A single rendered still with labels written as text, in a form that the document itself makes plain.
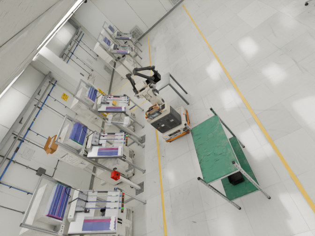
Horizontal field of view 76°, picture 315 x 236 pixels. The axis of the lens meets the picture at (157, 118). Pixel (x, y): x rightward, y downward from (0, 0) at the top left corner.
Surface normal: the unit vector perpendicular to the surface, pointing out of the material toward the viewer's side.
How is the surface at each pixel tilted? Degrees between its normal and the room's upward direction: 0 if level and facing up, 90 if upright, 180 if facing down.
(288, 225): 0
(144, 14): 90
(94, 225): 47
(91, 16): 90
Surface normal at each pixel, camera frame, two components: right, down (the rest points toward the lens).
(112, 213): 0.12, -0.75
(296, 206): -0.64, -0.54
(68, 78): 0.07, 0.67
